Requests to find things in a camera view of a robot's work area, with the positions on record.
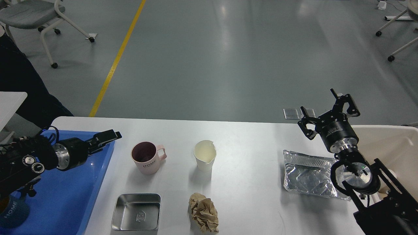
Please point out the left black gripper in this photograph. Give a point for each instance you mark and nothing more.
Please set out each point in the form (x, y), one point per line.
(74, 152)

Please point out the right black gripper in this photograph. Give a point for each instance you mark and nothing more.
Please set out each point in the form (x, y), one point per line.
(336, 132)

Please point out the pink HOME mug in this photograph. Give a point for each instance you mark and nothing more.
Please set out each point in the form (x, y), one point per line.
(148, 156)

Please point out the aluminium foil container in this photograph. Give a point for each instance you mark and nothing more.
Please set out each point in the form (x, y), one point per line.
(309, 175)

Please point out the steel rectangular tray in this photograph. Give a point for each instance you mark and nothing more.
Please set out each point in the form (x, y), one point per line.
(137, 212)

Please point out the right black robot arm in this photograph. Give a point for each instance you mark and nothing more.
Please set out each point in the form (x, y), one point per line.
(384, 206)

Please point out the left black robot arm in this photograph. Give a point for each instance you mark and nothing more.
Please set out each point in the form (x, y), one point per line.
(26, 158)

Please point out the metal floor plate right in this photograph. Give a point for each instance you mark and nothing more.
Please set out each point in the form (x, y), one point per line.
(310, 112)

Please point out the metal floor plate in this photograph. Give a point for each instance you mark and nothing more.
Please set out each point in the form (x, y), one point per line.
(291, 113)
(310, 112)

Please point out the metal floor plate left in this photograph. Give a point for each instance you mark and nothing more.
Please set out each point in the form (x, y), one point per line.
(291, 113)

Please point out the blue plastic tray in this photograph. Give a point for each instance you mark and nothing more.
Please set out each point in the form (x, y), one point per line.
(64, 200)

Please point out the beige plastic bin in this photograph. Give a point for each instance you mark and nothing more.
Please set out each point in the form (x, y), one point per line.
(396, 147)

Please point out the person in dark trousers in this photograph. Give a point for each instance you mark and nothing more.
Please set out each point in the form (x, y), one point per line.
(18, 75)

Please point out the white side table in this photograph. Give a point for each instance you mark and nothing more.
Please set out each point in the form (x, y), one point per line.
(9, 104)

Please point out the white paper cup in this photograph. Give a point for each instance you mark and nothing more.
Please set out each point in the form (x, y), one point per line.
(205, 154)

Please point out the dark blue HOME mug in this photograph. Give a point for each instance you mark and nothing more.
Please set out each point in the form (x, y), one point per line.
(14, 212)

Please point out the crumpled brown paper ball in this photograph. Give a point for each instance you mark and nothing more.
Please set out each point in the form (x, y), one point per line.
(204, 213)

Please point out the grey office chair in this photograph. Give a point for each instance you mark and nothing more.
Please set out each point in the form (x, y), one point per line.
(38, 14)

